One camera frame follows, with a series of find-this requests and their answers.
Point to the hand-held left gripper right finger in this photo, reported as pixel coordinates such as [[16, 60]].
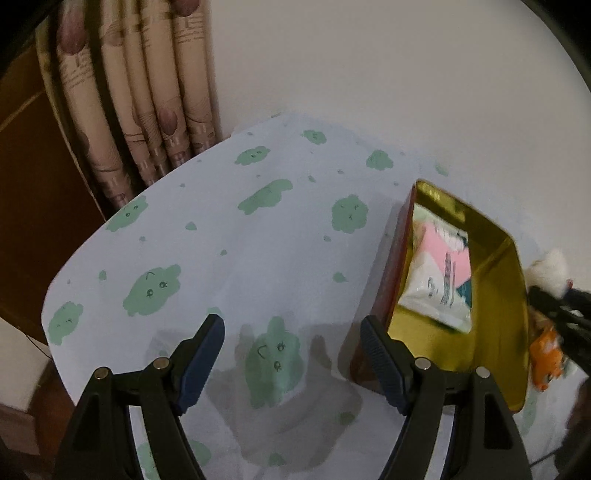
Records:
[[383, 364]]

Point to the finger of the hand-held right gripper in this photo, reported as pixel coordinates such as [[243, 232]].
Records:
[[568, 302], [577, 339]]

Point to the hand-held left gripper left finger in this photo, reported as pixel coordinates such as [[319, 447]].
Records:
[[203, 364]]

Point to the white plush toy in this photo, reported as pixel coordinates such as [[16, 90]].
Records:
[[549, 272]]

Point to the orange plush toy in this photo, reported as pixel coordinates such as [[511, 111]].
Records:
[[545, 355]]

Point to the red tin box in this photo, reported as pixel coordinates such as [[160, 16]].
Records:
[[498, 323]]

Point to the white pink tissue packet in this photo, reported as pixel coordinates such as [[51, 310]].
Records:
[[434, 281]]

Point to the green cloud print tablecloth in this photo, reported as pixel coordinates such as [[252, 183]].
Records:
[[277, 240]]

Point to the brown wooden cabinet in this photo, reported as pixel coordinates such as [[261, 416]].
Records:
[[37, 184]]

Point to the beige patterned curtain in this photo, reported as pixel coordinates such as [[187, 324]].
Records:
[[138, 92]]

